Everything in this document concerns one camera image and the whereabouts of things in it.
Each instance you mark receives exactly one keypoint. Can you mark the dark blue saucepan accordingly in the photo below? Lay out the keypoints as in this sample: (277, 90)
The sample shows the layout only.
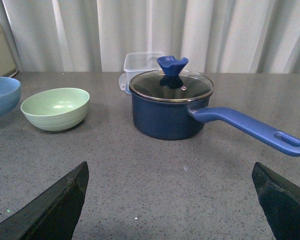
(182, 120)

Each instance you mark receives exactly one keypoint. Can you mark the blue plastic bowl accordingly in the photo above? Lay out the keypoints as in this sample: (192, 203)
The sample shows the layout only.
(10, 94)

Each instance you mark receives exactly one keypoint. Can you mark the clear plastic food container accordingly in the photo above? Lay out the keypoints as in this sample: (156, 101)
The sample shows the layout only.
(136, 63)

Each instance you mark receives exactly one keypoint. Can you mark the glass lid with blue knob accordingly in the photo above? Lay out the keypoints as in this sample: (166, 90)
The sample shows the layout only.
(171, 83)

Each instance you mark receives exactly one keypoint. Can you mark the green plastic bowl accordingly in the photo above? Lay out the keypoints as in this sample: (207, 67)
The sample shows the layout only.
(57, 109)

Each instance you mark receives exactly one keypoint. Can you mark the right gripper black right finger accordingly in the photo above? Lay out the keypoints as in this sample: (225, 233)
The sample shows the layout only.
(280, 200)

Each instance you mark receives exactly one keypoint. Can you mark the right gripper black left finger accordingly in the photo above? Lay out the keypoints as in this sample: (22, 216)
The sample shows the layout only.
(54, 214)

